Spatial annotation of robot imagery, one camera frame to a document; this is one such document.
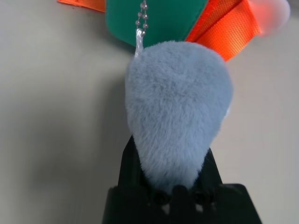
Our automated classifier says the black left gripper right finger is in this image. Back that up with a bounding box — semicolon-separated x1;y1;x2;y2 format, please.
195;147;223;195

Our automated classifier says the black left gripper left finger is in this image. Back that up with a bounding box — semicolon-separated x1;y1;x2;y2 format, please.
118;135;155;199

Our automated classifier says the grey plush toy keychain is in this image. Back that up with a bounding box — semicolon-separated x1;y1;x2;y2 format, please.
125;28;235;190

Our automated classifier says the orange and teal backpack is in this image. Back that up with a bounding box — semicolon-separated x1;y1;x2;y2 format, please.
57;0;292;63

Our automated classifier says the silver ball chain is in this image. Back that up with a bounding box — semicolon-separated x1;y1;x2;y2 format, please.
135;0;150;31

